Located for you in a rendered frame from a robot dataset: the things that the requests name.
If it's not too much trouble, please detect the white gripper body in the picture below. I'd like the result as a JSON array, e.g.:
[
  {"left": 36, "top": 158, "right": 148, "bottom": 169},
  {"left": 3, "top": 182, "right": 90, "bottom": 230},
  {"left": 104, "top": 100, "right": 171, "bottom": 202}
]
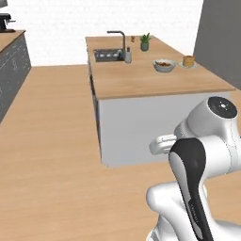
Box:
[{"left": 149, "top": 134, "right": 178, "bottom": 155}]

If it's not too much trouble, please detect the white island with wooden counter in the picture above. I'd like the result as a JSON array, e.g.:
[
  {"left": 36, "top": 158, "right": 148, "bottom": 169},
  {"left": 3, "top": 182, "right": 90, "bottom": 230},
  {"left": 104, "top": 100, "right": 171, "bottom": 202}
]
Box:
[{"left": 85, "top": 35, "right": 237, "bottom": 169}]

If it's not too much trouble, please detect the brown pancake stack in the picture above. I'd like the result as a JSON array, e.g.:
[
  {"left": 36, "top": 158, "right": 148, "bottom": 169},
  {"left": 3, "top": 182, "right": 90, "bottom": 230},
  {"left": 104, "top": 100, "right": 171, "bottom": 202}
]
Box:
[{"left": 183, "top": 55, "right": 195, "bottom": 68}]

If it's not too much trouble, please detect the tall grey fridge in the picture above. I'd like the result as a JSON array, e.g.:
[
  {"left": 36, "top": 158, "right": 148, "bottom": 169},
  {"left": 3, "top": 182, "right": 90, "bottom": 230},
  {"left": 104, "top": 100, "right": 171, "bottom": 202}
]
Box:
[{"left": 192, "top": 0, "right": 241, "bottom": 91}]

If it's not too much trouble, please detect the grey bowl with food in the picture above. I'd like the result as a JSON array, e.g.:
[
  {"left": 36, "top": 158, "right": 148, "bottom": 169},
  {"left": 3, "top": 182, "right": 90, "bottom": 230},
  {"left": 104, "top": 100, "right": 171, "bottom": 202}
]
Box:
[{"left": 152, "top": 58, "right": 177, "bottom": 74}]

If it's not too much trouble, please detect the pale green plate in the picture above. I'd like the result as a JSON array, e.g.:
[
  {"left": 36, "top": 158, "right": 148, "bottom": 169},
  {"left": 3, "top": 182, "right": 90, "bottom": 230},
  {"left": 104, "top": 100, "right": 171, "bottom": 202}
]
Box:
[{"left": 178, "top": 60, "right": 199, "bottom": 70}]

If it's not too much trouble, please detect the grey soap dispenser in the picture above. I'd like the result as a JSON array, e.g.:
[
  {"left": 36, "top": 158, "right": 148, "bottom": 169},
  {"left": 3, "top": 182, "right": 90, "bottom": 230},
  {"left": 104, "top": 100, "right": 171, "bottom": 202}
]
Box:
[{"left": 124, "top": 46, "right": 133, "bottom": 65}]

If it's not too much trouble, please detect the green plant in grey pot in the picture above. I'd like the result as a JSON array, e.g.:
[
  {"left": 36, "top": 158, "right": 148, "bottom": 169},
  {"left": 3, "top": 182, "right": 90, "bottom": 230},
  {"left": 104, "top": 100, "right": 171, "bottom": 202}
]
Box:
[{"left": 139, "top": 32, "right": 153, "bottom": 53}]

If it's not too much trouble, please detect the steel sink basin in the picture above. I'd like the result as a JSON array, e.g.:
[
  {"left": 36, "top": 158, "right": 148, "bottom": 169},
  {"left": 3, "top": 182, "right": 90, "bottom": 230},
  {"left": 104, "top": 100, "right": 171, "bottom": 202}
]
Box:
[{"left": 92, "top": 48, "right": 125, "bottom": 63}]

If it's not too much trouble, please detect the dark grey tap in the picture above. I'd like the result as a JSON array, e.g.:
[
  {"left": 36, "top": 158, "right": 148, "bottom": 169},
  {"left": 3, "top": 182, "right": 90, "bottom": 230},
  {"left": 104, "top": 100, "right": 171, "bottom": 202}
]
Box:
[{"left": 106, "top": 30, "right": 127, "bottom": 53}]

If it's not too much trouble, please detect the dark grey cupboard run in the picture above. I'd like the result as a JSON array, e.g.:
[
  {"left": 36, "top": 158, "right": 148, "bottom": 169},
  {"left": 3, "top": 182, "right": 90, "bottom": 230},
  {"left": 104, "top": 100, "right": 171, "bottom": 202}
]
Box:
[{"left": 0, "top": 29, "right": 33, "bottom": 124}]

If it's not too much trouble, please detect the black coffee machine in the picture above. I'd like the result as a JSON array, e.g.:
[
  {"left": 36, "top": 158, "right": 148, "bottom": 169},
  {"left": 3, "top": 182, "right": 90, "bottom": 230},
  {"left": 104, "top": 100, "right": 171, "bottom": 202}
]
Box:
[{"left": 0, "top": 13, "right": 17, "bottom": 34}]

